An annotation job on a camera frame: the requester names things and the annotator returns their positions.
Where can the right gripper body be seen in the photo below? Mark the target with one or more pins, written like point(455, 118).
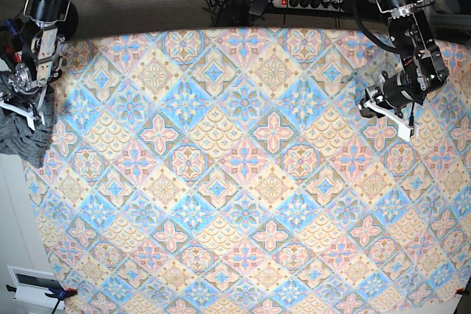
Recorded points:
point(19, 87)

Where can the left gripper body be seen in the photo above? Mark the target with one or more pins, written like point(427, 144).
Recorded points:
point(403, 90)

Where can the grey t-shirt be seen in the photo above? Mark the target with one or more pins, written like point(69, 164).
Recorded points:
point(18, 139)

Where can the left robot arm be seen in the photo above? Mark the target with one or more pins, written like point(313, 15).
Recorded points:
point(424, 70)

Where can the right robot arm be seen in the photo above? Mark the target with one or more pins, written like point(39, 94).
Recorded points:
point(32, 59)

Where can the blue clamp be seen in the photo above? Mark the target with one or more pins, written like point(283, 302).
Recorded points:
point(14, 27)

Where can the white power strip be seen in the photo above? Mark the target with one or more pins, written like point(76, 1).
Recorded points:
point(324, 5)

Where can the red clamp bottom right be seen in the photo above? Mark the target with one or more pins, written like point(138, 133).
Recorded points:
point(462, 292)

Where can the patterned tablecloth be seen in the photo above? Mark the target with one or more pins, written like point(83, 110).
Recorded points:
point(229, 171)

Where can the white wall box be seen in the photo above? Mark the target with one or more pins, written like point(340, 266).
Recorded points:
point(31, 286)

